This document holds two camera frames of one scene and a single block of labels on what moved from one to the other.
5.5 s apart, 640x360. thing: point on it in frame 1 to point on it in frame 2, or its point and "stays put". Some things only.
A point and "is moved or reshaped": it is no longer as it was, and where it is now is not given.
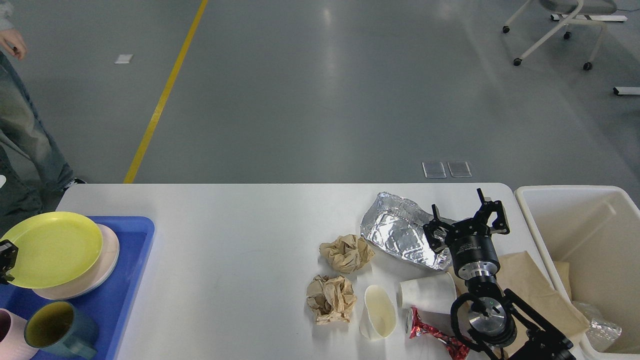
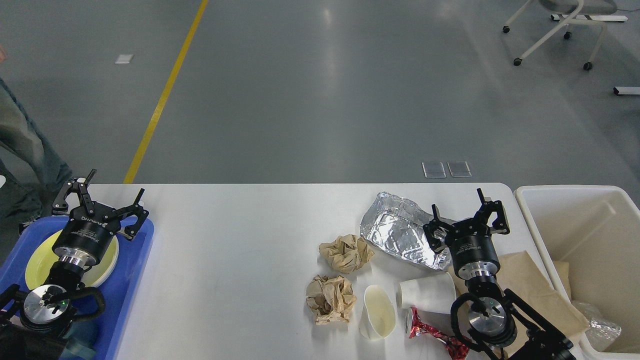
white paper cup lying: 436,293 stays put
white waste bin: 595,229 stays put
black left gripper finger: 8,252 to 83,239
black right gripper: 473,252 stays put
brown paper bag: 520,276 stays put
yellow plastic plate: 54,248 is moved or reshaped
